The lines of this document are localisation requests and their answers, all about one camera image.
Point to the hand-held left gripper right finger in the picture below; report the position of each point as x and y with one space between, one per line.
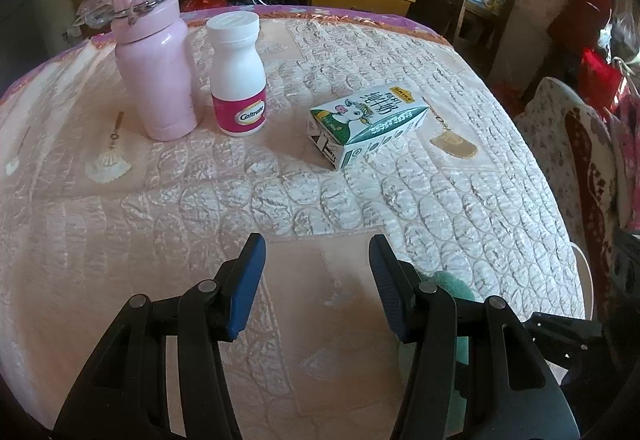
390 290

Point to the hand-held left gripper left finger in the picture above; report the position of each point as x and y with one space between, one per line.
245 290

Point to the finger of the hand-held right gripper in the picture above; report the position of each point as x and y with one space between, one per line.
565 337

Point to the white plastic bucket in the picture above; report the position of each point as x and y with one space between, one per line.
585 275

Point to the green white milk carton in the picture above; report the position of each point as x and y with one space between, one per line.
370 125

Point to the pink printed pajama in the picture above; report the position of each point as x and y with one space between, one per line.
627 160

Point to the floral red covered sofa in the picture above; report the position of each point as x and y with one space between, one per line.
565 145

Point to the white pill bottle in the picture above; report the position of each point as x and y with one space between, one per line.
237 80

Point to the pink water bottle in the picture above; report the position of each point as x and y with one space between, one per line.
155 70

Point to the red gift bag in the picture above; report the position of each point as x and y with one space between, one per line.
597 77

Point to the crumpled clear plastic bag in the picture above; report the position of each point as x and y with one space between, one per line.
95 7

